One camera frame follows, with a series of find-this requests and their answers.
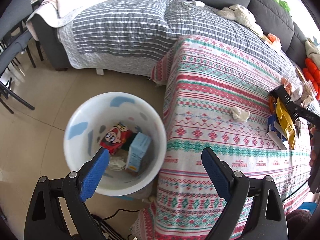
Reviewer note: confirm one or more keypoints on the person's right hand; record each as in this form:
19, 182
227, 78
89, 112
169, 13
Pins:
312, 158

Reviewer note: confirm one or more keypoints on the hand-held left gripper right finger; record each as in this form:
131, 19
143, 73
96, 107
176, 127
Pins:
216, 173

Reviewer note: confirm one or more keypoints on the light blue carton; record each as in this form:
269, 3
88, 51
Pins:
137, 150

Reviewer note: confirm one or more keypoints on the grey blue chair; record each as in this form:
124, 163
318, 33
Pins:
15, 37

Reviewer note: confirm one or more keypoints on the crumpled tissue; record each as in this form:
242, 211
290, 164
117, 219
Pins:
240, 115
116, 163

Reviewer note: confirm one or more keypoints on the red cartoon snack packet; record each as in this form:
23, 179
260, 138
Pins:
112, 137

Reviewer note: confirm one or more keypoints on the orange wrapper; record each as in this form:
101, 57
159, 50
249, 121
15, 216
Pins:
272, 105

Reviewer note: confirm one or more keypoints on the blue and white box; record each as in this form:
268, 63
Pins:
272, 127

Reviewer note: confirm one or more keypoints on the brown fuzzy slipper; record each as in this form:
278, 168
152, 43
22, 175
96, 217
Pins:
298, 225

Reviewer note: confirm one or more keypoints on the black chair frame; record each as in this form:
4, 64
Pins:
15, 98

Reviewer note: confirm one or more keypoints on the beige plush toy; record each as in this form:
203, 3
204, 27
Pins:
312, 48

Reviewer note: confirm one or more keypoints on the small orange toy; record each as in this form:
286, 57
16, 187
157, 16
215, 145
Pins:
271, 38

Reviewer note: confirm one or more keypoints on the clear plastic snack bag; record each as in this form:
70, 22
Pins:
297, 87

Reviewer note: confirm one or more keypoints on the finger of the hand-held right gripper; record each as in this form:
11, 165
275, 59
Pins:
297, 110

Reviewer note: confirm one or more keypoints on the white plush toy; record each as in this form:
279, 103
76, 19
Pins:
242, 15

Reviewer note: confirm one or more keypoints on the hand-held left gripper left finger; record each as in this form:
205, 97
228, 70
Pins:
96, 173

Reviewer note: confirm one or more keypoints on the grey sofa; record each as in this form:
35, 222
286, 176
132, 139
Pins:
270, 10

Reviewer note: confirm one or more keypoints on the orange knitted plush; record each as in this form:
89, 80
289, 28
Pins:
313, 75

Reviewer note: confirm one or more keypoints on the white plastic bucket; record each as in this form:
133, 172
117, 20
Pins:
82, 105

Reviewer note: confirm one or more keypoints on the gold foil snack packet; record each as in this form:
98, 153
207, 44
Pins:
285, 120

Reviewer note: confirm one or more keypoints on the grey striped blanket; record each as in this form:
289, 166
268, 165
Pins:
112, 30

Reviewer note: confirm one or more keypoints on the patterned red green tablecloth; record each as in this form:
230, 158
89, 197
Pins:
212, 92

